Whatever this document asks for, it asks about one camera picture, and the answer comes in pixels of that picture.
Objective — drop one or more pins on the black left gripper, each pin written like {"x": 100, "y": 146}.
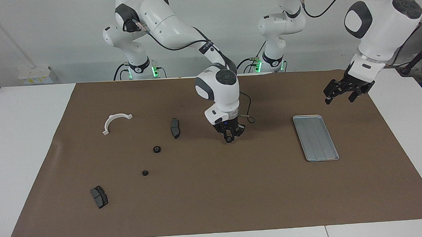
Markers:
{"x": 355, "y": 80}

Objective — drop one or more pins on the black camera stand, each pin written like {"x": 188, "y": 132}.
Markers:
{"x": 418, "y": 56}

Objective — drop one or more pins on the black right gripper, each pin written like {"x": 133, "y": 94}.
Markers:
{"x": 227, "y": 125}

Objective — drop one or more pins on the silver metal tray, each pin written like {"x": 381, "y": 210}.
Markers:
{"x": 315, "y": 139}

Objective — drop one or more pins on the white wall socket box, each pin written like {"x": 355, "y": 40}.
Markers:
{"x": 34, "y": 75}

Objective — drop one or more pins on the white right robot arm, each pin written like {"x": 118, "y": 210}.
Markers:
{"x": 171, "y": 24}

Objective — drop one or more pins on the dark grey brake pad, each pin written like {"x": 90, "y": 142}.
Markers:
{"x": 99, "y": 196}
{"x": 175, "y": 128}

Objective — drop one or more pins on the brown paper table mat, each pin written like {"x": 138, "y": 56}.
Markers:
{"x": 214, "y": 189}

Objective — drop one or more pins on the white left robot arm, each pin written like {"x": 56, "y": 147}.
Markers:
{"x": 381, "y": 29}

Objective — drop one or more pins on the white curved plastic bracket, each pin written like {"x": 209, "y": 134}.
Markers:
{"x": 108, "y": 123}

